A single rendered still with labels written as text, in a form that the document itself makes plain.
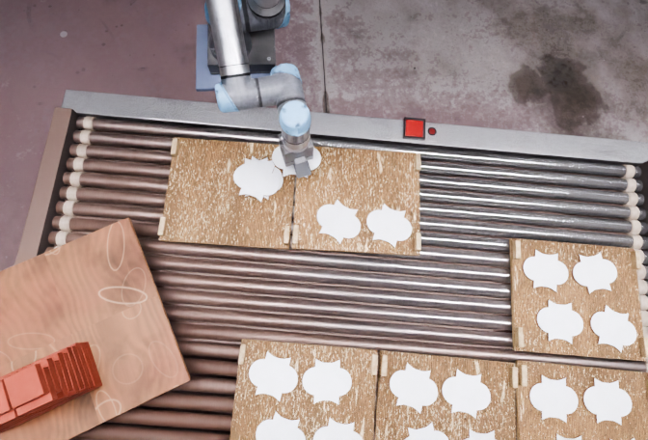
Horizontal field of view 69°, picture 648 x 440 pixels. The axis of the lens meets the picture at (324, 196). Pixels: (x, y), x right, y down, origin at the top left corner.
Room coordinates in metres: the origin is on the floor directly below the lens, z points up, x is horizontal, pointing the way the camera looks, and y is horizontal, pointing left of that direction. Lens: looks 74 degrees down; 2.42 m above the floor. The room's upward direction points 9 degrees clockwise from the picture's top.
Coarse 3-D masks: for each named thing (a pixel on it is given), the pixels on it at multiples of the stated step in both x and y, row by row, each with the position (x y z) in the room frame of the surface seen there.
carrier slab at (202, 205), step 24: (192, 144) 0.53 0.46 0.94; (216, 144) 0.54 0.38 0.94; (240, 144) 0.56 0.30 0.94; (264, 144) 0.57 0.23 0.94; (192, 168) 0.45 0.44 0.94; (216, 168) 0.46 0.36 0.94; (168, 192) 0.35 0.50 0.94; (192, 192) 0.36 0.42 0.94; (216, 192) 0.38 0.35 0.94; (288, 192) 0.42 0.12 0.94; (168, 216) 0.27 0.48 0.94; (192, 216) 0.29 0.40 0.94; (216, 216) 0.30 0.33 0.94; (240, 216) 0.31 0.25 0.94; (264, 216) 0.32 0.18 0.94; (288, 216) 0.34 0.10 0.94; (168, 240) 0.20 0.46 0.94; (192, 240) 0.21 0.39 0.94; (216, 240) 0.22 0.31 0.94; (240, 240) 0.24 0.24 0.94; (264, 240) 0.25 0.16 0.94
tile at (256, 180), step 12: (240, 168) 0.46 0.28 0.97; (252, 168) 0.47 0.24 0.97; (264, 168) 0.47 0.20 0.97; (240, 180) 0.42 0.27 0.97; (252, 180) 0.43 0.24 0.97; (264, 180) 0.43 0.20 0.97; (276, 180) 0.44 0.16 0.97; (240, 192) 0.38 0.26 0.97; (252, 192) 0.39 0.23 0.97; (264, 192) 0.40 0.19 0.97
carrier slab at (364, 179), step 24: (336, 168) 0.53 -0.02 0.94; (360, 168) 0.54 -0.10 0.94; (384, 168) 0.55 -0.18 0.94; (408, 168) 0.57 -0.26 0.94; (312, 192) 0.43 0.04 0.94; (336, 192) 0.44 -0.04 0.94; (360, 192) 0.46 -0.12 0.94; (384, 192) 0.47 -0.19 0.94; (408, 192) 0.48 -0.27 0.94; (312, 216) 0.35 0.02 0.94; (360, 216) 0.38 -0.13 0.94; (408, 216) 0.40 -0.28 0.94; (312, 240) 0.27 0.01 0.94; (336, 240) 0.29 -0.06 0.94; (360, 240) 0.30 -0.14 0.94; (408, 240) 0.32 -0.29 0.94
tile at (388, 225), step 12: (384, 204) 0.43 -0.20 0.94; (372, 216) 0.38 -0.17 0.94; (384, 216) 0.39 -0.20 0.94; (396, 216) 0.39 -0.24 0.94; (372, 228) 0.34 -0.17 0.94; (384, 228) 0.35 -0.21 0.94; (396, 228) 0.36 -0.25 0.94; (408, 228) 0.36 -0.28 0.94; (384, 240) 0.31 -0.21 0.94; (396, 240) 0.32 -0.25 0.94
